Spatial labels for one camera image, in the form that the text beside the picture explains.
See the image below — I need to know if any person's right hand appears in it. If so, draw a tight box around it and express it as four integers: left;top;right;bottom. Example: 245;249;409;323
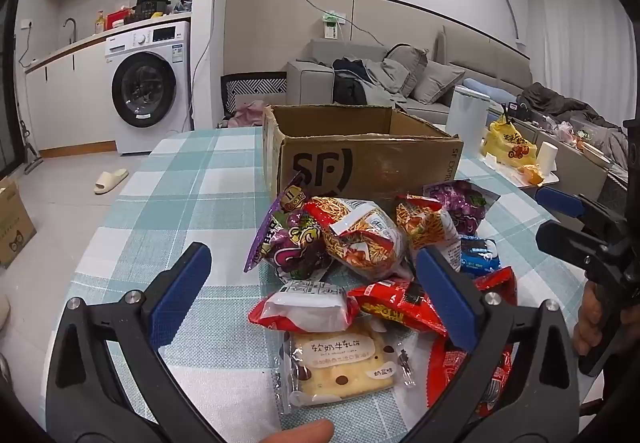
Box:
572;280;607;356

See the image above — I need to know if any red black-striped snack packet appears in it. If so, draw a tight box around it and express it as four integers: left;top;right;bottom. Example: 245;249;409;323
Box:
347;277;448;338

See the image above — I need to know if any grey sofa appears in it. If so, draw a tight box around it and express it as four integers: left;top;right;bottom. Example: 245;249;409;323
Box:
285;25;533;126

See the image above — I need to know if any white paper roll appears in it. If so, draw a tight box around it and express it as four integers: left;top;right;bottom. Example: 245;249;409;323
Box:
536;141;559;174

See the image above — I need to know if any black jacket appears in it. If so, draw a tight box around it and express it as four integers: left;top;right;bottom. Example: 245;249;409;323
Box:
332;58;371;106

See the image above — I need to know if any small cardboard box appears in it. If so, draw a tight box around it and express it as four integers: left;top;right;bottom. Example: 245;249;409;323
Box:
0;177;37;270

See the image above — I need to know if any orange noodle snack packet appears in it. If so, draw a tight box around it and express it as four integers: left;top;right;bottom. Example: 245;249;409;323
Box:
303;197;408;281
395;194;462;271

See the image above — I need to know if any red and white snack packet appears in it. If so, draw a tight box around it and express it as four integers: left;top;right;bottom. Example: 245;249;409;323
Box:
248;279;362;333

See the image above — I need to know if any dark grey blanket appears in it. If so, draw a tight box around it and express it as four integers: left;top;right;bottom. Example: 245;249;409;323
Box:
515;83;628;168

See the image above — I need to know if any purple grape snack packet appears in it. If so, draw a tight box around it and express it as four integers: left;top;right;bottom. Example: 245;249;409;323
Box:
424;179;501;235

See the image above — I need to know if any grey pillow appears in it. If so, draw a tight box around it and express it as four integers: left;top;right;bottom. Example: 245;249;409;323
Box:
385;44;430;96
417;60;466;104

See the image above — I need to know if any white trash bin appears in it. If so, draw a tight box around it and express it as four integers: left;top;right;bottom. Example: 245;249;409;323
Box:
445;85;492;154

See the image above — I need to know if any white curtain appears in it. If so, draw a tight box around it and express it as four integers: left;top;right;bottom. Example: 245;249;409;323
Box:
525;0;626;94

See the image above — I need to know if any white wall control panel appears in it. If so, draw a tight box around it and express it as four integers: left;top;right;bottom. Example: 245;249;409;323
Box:
322;10;348;40

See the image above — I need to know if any grey jacket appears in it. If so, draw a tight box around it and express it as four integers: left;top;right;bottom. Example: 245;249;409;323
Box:
362;58;412;106

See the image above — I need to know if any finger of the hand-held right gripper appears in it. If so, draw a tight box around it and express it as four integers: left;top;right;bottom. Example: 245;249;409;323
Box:
535;220;608;274
536;186;618;234

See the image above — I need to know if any pink cloth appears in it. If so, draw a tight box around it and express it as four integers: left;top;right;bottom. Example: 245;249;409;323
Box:
227;99;271;128

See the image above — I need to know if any black pressure cooker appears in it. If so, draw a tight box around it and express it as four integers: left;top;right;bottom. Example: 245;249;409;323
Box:
135;0;172;18

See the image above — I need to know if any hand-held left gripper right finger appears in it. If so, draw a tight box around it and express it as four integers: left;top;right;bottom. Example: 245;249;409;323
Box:
400;247;583;443

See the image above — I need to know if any white washing machine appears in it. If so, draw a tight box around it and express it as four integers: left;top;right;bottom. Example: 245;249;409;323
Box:
104;20;193;156

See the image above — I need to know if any yellow plastic bag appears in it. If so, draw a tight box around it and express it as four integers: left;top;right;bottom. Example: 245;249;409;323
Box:
481;115;538;164

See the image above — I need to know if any beige slipper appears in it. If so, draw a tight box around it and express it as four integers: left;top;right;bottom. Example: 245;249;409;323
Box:
94;169;130;195

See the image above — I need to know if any blue snack packet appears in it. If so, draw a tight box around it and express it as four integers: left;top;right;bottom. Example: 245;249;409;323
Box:
459;235;501;276

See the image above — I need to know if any brown cardboard box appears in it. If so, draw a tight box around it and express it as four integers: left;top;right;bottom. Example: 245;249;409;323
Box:
262;104;464;211

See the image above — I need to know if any white counter cabinet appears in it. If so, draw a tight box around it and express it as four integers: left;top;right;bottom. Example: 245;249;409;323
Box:
24;30;118;158

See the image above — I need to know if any patterned laundry basket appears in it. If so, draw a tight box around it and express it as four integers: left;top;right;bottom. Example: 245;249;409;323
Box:
221;72;290;116

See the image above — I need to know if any person's left hand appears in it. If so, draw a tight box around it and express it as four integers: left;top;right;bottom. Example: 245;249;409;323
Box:
263;419;335;443

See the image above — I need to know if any stick mop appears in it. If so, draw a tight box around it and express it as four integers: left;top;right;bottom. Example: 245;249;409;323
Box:
19;120;46;174

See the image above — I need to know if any light blue pillow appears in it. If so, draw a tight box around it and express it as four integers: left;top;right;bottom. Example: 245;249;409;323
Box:
462;78;521;100

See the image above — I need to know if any dark glass door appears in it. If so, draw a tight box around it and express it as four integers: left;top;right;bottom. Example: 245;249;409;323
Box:
0;0;26;176

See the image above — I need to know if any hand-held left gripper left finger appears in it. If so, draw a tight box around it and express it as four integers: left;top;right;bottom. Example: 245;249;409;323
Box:
46;242;227;443

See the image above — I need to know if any clear bread packet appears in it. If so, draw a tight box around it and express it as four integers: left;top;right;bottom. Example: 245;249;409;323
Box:
276;318;417;416

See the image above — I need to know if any purple cartoon snack packet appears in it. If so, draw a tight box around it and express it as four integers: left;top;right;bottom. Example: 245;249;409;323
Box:
243;183;335;281

